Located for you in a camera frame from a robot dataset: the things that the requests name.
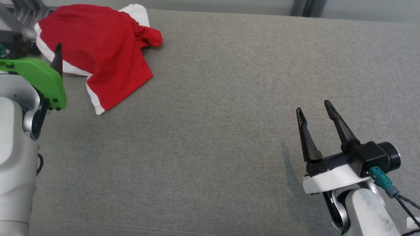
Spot red shorts with white trim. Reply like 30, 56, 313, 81
34, 4, 163, 116

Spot grey plastic laundry basket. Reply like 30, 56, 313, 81
0, 0, 50, 40

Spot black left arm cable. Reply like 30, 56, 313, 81
35, 153, 44, 176

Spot grey background post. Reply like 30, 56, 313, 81
290, 0, 328, 17

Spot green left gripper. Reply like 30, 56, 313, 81
0, 43, 68, 111

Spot teal-plug right camera cable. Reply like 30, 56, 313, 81
369, 166, 420, 236

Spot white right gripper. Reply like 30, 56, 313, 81
296, 100, 371, 195

